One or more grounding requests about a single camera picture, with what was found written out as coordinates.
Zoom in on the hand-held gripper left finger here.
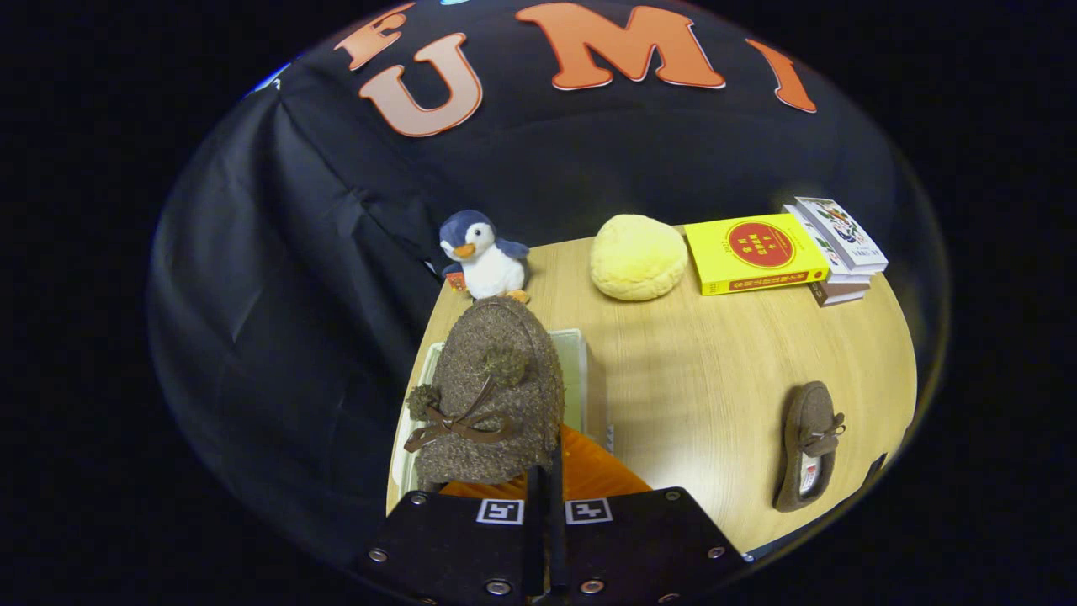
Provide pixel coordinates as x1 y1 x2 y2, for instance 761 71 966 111
366 467 544 606

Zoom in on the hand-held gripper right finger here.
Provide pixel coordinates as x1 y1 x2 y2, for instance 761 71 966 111
547 423 751 606

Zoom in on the yellow round plush cushion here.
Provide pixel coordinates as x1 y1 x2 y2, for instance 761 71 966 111
589 214 689 302

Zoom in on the black backdrop cloth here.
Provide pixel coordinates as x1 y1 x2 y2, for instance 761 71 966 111
147 0 947 573

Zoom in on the yellow book red circle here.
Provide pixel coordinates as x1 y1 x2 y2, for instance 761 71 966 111
683 213 831 296

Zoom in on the penguin plush toy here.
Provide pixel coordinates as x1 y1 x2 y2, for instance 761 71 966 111
438 210 533 304

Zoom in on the brown fuzzy shoe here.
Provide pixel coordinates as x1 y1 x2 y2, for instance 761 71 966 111
404 295 566 487
772 380 846 513

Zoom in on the beige fabric storage box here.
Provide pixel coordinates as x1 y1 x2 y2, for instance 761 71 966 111
391 328 611 506

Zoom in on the white illustrated book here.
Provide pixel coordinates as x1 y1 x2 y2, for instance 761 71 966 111
793 196 889 275

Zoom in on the brown book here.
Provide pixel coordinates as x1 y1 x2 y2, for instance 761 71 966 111
809 280 872 307

